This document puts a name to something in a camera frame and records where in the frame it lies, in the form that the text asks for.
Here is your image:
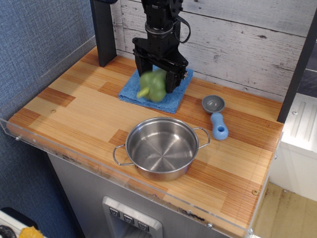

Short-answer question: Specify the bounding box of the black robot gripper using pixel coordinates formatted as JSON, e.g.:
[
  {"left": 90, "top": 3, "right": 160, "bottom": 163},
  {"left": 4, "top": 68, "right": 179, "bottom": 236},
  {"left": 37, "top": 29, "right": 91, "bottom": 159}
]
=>
[{"left": 132, "top": 30, "right": 189, "bottom": 93}]

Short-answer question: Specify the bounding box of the green toy bell pepper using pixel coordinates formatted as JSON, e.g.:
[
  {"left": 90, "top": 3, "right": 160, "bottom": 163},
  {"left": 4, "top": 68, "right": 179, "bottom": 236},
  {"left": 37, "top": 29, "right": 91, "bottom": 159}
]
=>
[{"left": 137, "top": 69, "right": 167, "bottom": 103}]

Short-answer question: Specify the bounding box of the grey scoop with blue handle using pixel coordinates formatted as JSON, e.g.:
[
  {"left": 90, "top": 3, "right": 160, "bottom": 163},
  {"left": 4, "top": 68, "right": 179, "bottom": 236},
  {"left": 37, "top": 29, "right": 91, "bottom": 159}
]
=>
[{"left": 202, "top": 95, "right": 229, "bottom": 140}]

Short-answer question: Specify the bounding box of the small stainless steel pot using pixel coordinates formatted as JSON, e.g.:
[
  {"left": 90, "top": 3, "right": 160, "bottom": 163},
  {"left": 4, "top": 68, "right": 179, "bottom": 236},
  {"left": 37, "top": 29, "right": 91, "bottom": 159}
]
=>
[{"left": 123, "top": 117, "right": 211, "bottom": 181}]

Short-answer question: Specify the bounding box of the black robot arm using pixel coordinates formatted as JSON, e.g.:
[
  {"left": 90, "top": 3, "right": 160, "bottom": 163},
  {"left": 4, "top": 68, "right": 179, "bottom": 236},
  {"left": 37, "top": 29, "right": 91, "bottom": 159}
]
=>
[{"left": 132, "top": 0, "right": 191, "bottom": 93}]

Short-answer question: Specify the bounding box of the folded blue towel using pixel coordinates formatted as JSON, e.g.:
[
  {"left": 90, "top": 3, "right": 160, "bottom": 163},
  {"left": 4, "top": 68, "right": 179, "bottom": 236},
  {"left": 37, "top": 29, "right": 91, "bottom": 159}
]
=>
[{"left": 118, "top": 69, "right": 193, "bottom": 114}]

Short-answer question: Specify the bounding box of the clear acrylic table guard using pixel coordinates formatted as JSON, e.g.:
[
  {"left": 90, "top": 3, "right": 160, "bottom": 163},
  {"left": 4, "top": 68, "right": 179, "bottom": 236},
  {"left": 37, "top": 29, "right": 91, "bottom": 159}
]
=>
[{"left": 5, "top": 49, "right": 282, "bottom": 238}]

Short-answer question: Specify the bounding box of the grey toy fridge cabinet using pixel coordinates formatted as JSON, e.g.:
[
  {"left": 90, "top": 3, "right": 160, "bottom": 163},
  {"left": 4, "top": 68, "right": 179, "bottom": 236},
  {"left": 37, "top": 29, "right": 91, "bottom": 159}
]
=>
[{"left": 47, "top": 151, "right": 238, "bottom": 238}]

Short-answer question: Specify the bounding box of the silver dispenser button panel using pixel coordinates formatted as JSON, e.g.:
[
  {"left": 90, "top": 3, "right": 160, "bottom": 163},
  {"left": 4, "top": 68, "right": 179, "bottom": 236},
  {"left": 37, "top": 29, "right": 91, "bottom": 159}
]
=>
[{"left": 102, "top": 196, "right": 163, "bottom": 238}]

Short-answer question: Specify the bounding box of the white side cabinet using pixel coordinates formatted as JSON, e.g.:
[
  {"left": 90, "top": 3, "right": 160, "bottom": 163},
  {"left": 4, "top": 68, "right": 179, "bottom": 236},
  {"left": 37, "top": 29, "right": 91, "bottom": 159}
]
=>
[{"left": 269, "top": 93, "right": 317, "bottom": 201}]

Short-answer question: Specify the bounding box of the yellow object bottom left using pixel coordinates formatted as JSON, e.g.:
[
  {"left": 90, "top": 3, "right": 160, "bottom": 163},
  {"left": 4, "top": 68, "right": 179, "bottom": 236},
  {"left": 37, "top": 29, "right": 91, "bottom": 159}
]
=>
[{"left": 19, "top": 227, "right": 44, "bottom": 238}]

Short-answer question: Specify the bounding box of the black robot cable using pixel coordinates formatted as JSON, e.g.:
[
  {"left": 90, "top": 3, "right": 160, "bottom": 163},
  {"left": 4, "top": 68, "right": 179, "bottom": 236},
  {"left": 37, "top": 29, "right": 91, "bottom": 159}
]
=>
[{"left": 173, "top": 14, "right": 191, "bottom": 44}]

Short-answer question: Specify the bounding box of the black vertical post left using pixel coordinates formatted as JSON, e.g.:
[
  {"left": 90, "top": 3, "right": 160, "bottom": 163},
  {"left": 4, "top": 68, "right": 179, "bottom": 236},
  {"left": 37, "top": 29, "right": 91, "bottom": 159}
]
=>
[{"left": 90, "top": 0, "right": 117, "bottom": 67}]

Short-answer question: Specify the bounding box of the black vertical post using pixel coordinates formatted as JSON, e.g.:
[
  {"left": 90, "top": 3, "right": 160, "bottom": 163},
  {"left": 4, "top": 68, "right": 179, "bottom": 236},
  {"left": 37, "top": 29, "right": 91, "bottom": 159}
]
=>
[
  {"left": 90, "top": 0, "right": 117, "bottom": 67},
  {"left": 277, "top": 10, "right": 317, "bottom": 123}
]

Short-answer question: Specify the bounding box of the black vertical post right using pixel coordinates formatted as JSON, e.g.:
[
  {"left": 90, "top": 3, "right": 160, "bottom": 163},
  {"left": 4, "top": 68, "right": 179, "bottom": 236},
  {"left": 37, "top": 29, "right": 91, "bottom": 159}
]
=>
[{"left": 277, "top": 10, "right": 317, "bottom": 123}]

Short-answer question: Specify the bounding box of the black corrugated hose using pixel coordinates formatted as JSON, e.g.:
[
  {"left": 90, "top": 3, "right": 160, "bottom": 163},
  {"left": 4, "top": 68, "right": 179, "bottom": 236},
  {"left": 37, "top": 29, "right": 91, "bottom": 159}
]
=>
[{"left": 0, "top": 225, "right": 18, "bottom": 238}]

